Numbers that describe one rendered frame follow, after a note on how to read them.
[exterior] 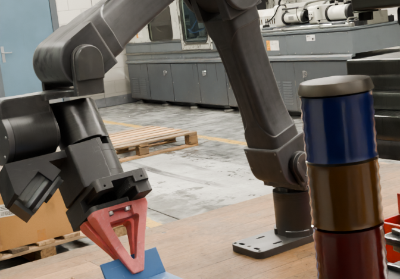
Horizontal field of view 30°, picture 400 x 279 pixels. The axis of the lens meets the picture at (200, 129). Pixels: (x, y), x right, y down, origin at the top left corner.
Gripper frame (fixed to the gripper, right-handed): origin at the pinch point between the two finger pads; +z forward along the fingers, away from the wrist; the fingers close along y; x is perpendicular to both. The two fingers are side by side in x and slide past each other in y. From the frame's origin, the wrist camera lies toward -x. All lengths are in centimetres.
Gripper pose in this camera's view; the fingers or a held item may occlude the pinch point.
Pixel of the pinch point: (134, 266)
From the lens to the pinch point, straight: 82.9
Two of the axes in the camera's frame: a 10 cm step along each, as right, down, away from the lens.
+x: 8.1, -2.0, 5.6
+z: 4.0, 8.8, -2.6
